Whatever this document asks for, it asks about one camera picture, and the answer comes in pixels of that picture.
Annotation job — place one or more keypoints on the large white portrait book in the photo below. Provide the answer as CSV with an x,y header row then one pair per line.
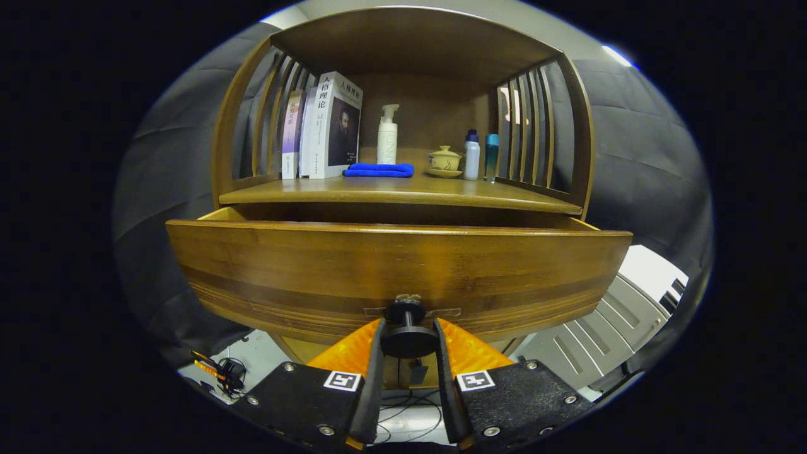
x,y
340,126

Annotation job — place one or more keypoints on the purple book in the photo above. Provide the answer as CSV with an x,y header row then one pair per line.
x,y
293,132

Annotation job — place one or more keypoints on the white filing cabinet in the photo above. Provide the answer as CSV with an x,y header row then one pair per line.
x,y
637,277

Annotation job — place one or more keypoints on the teal bottle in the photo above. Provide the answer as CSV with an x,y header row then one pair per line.
x,y
492,157

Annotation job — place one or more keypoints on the blue folded cloth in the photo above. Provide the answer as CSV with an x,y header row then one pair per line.
x,y
378,170

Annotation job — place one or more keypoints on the white bottle with blue cap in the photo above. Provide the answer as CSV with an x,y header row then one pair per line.
x,y
471,157

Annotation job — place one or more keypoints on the black drawer knob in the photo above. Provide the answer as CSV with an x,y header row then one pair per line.
x,y
408,340

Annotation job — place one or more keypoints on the wooden drawer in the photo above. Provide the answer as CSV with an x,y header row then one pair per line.
x,y
378,265

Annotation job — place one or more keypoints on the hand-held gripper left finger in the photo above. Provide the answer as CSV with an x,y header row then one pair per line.
x,y
372,391

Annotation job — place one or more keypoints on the wooden cabinet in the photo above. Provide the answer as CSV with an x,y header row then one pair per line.
x,y
410,44

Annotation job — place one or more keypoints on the yellow saucer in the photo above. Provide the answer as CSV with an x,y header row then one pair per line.
x,y
443,173

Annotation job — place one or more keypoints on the yellow lidded teacup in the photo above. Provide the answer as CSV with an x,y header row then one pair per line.
x,y
445,159

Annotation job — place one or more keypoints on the wooden cabinet countertop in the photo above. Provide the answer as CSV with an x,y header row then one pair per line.
x,y
410,188

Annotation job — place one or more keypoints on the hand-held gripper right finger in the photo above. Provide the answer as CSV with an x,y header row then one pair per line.
x,y
444,391

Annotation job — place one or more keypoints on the white pump bottle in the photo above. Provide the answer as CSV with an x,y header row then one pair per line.
x,y
387,142

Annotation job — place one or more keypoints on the thin white book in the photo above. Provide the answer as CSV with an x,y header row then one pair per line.
x,y
307,139

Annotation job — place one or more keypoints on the orange and black device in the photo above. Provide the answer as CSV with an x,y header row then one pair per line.
x,y
211,369

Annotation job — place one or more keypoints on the rectangular ceiling light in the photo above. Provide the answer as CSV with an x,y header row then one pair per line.
x,y
616,57

